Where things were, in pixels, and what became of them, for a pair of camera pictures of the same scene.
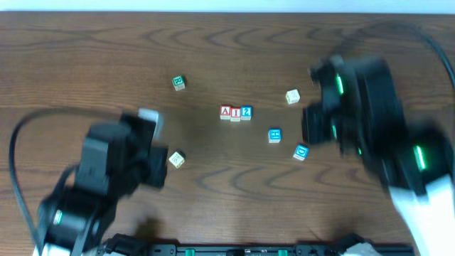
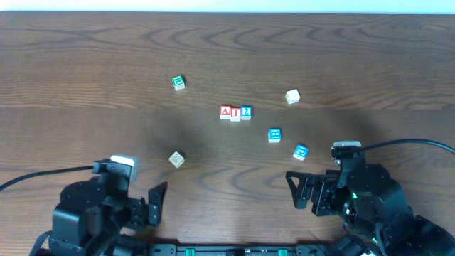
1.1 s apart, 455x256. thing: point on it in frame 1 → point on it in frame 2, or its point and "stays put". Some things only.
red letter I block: (235, 114) stays put
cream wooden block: (292, 96) stays put
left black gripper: (156, 166) → (143, 210)
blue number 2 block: (246, 112) stays put
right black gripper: (316, 124) → (318, 192)
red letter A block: (225, 112) stays put
